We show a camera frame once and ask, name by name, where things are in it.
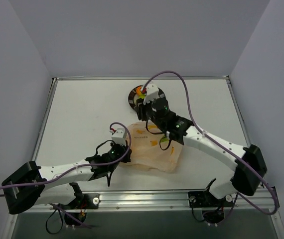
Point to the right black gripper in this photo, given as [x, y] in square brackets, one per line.
[140, 109]

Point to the brown rimmed ceramic plate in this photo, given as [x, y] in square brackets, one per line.
[132, 97]

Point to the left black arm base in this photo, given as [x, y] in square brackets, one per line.
[74, 208]

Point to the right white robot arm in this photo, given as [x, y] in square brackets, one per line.
[247, 163]

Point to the aluminium front rail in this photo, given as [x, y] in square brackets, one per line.
[149, 200]

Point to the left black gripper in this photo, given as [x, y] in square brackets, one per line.
[126, 154]

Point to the orange green fake mango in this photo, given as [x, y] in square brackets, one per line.
[139, 90]

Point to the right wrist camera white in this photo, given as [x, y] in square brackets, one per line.
[151, 93]

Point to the small green fake lime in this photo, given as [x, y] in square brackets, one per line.
[164, 139]

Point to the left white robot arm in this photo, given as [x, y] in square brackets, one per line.
[32, 184]

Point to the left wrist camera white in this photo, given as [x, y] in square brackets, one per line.
[119, 136]

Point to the translucent orange plastic bag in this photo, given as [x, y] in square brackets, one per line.
[147, 150]

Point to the green fake pear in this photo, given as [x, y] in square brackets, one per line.
[141, 96]

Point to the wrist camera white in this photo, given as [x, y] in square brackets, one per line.
[119, 136]
[151, 93]

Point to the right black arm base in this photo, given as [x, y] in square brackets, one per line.
[215, 211]

